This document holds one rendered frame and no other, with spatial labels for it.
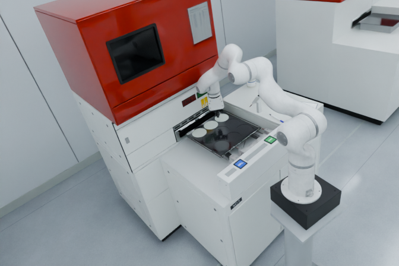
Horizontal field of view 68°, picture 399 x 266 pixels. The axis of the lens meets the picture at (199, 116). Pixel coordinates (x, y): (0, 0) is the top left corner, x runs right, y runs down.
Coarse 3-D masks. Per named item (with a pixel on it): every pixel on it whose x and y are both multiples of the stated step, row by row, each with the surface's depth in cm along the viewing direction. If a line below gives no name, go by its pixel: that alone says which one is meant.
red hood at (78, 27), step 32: (64, 0) 183; (96, 0) 164; (128, 0) 149; (160, 0) 155; (192, 0) 168; (64, 32) 154; (96, 32) 139; (128, 32) 149; (160, 32) 161; (192, 32) 175; (64, 64) 191; (96, 64) 144; (128, 64) 156; (160, 64) 168; (192, 64) 184; (96, 96) 168; (128, 96) 162; (160, 96) 176
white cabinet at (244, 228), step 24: (312, 144) 203; (168, 168) 195; (192, 192) 181; (264, 192) 180; (192, 216) 204; (216, 216) 170; (240, 216) 171; (264, 216) 191; (216, 240) 191; (240, 240) 181; (264, 240) 204; (240, 264) 192
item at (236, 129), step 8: (224, 112) 216; (208, 120) 211; (232, 120) 207; (240, 120) 205; (216, 128) 202; (224, 128) 200; (232, 128) 199; (240, 128) 197; (248, 128) 196; (256, 128) 194; (192, 136) 199; (208, 136) 196; (216, 136) 195; (224, 136) 193; (232, 136) 192; (240, 136) 190; (208, 144) 189; (216, 144) 188; (224, 144) 186; (232, 144) 185; (216, 152) 182; (224, 152) 180
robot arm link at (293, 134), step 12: (288, 120) 125; (300, 120) 122; (276, 132) 126; (288, 132) 120; (300, 132) 120; (312, 132) 122; (288, 144) 121; (300, 144) 121; (288, 156) 136; (300, 156) 127; (312, 156) 129; (300, 168) 132
